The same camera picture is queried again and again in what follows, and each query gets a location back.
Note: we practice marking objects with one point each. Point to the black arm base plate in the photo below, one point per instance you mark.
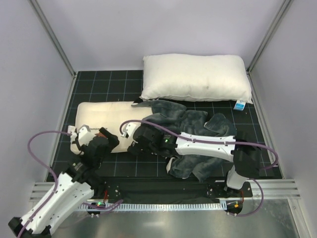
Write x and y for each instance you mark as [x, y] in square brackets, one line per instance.
[151, 190]

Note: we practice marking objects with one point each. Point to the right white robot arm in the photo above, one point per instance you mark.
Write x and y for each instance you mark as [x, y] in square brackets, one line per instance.
[243, 155]

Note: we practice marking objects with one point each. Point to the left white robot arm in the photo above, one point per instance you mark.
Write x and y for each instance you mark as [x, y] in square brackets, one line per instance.
[72, 187]

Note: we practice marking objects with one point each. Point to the blue white pillow tag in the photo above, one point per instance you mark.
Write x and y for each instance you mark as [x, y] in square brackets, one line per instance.
[239, 105]

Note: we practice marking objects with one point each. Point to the zebra and grey pillowcase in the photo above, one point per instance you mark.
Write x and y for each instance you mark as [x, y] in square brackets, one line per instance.
[177, 118]

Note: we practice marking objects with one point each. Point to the left aluminium frame post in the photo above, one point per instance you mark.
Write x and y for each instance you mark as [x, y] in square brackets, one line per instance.
[51, 34]

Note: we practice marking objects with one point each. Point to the large white pillow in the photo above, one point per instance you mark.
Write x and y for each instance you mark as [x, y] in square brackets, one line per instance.
[192, 78]

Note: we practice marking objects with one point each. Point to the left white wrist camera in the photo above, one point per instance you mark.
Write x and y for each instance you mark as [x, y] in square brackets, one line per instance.
[81, 136]

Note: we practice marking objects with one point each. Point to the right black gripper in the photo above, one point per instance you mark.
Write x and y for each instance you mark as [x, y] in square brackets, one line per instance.
[138, 140]

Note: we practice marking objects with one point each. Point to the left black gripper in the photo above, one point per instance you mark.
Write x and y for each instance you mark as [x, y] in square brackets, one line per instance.
[109, 138]

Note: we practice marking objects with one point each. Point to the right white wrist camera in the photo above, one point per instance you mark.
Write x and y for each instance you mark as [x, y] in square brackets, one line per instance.
[129, 129]

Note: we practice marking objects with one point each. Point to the slotted cable duct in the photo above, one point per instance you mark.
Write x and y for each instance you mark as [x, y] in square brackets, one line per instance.
[170, 207]

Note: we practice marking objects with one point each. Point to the aluminium front rail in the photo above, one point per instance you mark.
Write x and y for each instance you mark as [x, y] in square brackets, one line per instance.
[272, 189]

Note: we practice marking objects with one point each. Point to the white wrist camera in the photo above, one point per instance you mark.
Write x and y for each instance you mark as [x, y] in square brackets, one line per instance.
[81, 136]
[129, 129]

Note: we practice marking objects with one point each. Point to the cream bear print pillow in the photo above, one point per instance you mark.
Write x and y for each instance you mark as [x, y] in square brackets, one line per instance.
[109, 115]

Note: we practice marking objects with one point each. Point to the black grid mat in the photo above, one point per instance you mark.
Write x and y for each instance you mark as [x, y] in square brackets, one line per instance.
[127, 85]

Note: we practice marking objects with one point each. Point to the aluminium frame post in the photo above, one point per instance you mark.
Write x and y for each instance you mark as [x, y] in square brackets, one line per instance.
[51, 34]
[282, 11]

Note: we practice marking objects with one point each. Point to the right aluminium frame post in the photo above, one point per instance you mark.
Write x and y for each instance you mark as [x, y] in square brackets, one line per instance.
[282, 11]

